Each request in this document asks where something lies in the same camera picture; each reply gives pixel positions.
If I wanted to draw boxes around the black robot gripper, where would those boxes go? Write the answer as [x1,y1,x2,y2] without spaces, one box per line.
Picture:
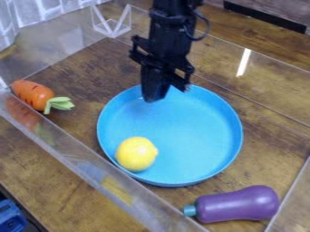
[129,7,209,102]

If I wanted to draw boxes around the yellow toy lemon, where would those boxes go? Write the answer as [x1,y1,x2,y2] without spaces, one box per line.
[115,137,159,172]

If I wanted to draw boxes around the orange toy carrot green leaves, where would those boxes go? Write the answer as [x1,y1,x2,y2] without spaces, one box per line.
[10,80,75,114]

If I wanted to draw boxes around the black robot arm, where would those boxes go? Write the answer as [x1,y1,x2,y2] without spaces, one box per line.
[129,0,211,102]

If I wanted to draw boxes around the blue round plastic tray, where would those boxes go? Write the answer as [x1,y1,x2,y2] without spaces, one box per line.
[96,82,244,188]

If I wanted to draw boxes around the dark wooden furniture edge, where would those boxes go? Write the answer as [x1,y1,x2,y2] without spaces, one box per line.
[223,0,306,34]

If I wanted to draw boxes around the white lattice curtain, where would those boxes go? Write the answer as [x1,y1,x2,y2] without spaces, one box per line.
[0,0,109,51]

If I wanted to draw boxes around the purple toy eggplant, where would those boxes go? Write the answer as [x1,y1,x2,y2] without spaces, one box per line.
[183,185,279,223]

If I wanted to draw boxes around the blue plastic object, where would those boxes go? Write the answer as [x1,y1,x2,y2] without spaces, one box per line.
[0,199,26,232]

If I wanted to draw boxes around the clear acrylic barrier wall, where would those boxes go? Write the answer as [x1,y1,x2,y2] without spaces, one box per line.
[0,10,310,232]

